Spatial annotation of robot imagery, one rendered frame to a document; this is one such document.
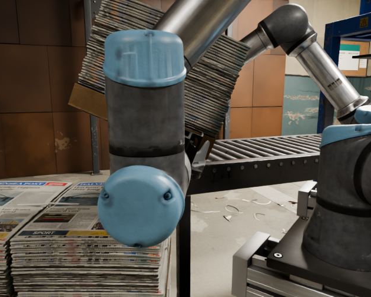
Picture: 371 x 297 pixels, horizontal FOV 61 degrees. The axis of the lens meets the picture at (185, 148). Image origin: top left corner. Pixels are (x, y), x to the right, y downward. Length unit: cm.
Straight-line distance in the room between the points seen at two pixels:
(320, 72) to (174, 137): 93
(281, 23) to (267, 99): 417
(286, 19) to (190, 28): 67
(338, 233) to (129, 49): 45
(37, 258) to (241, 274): 40
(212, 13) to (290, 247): 43
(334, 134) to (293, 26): 57
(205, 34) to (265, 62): 474
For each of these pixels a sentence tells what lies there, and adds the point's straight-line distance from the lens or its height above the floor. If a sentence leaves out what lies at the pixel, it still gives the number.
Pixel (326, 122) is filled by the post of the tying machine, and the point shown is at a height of 86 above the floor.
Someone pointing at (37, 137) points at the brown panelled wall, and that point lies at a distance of 435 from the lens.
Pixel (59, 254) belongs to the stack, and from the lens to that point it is 67.
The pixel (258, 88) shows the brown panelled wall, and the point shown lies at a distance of 508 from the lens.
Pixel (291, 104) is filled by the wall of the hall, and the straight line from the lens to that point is 558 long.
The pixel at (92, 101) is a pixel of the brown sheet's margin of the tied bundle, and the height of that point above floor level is 108.
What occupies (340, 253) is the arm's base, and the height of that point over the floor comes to 84.
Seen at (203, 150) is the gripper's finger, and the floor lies 100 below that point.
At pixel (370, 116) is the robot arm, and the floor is 102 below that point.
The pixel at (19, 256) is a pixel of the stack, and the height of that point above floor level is 79.
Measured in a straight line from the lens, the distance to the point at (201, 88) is 59.
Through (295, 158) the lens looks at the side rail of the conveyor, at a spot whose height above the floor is 79.
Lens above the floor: 111
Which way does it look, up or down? 11 degrees down
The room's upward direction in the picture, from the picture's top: straight up
